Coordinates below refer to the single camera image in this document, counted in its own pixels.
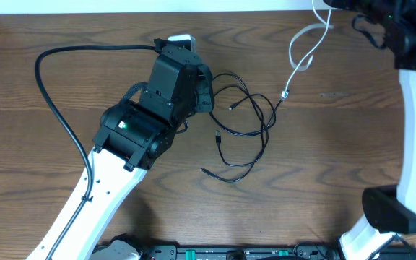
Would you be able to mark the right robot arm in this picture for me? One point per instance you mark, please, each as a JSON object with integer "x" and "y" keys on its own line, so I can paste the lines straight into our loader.
{"x": 389, "y": 211}

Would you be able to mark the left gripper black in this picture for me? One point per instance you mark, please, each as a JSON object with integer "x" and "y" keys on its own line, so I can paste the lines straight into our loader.
{"x": 206, "y": 88}

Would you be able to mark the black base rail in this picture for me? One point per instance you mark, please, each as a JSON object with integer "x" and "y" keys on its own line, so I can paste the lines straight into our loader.
{"x": 124, "y": 247}

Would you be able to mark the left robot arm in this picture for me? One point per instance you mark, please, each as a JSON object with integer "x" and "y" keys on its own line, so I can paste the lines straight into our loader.
{"x": 132, "y": 135}

